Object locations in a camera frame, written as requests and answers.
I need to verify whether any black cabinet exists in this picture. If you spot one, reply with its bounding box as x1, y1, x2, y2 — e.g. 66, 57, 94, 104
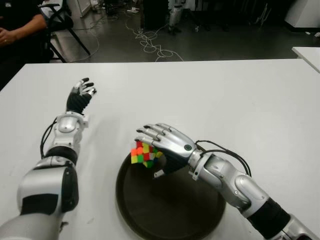
141, 0, 171, 30

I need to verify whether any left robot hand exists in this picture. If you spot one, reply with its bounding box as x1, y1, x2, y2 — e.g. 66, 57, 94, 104
65, 77, 98, 116

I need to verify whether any person in black shirt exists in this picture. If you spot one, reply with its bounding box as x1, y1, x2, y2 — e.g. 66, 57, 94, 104
0, 0, 55, 83

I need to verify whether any black left forearm cable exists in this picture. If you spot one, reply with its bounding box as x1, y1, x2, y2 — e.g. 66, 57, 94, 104
40, 118, 59, 158

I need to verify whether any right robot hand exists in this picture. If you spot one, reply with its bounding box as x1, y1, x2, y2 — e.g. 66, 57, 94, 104
134, 122, 198, 180

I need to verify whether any person in white shirt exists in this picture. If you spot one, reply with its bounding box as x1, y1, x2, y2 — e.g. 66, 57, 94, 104
39, 3, 55, 21

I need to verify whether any black office chair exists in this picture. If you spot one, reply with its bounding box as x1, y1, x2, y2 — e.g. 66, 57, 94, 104
41, 0, 91, 63

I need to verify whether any multicoloured Rubik's cube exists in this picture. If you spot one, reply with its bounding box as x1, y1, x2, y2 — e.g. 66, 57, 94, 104
130, 140, 165, 169

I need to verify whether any white board panel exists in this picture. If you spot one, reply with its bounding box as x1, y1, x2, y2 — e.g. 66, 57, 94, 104
77, 0, 98, 18

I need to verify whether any black forearm cable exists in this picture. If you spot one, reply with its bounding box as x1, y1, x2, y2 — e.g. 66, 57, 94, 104
195, 139, 252, 178
40, 118, 59, 158

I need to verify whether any white tangled floor cable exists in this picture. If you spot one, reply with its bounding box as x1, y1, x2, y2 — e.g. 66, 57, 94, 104
124, 17, 185, 63

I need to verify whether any dark round plate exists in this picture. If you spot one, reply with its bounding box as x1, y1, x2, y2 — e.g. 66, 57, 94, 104
115, 152, 227, 240

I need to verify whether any white cabinet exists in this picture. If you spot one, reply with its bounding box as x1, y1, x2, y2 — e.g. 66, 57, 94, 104
284, 0, 320, 33

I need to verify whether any white side table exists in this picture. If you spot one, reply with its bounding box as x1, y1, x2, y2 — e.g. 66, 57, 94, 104
291, 45, 320, 71

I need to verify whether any black right forearm cable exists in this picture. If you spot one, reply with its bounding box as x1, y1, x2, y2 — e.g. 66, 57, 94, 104
195, 139, 252, 178

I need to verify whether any grey folding stand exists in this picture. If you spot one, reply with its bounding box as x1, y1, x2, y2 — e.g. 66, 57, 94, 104
254, 1, 273, 26

